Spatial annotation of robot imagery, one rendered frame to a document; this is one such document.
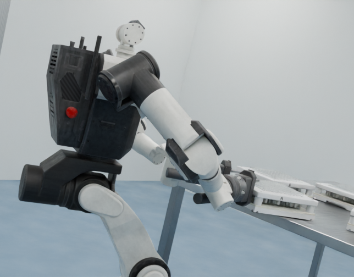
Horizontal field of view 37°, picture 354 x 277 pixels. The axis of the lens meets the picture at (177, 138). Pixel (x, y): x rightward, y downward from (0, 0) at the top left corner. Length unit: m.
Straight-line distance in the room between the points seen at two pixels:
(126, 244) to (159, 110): 0.55
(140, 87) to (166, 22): 4.87
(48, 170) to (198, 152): 0.48
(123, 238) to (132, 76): 0.57
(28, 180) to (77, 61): 0.38
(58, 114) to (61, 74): 0.11
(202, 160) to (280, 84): 4.54
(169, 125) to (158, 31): 4.82
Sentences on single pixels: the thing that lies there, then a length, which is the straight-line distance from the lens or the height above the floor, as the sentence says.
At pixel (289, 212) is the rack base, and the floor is 0.87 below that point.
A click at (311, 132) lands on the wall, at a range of 5.65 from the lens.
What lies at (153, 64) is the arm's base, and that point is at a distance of 1.43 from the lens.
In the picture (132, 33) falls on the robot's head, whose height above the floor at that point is 1.33.
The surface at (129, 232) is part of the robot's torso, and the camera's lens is 1.72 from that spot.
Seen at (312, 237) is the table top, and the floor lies 0.83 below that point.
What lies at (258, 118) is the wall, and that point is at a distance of 5.95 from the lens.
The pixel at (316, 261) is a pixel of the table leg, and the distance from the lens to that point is 3.42.
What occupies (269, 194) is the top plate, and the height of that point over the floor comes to 0.93.
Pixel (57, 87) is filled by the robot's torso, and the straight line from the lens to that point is 1.54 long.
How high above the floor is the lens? 1.20
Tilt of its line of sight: 5 degrees down
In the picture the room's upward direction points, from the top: 13 degrees clockwise
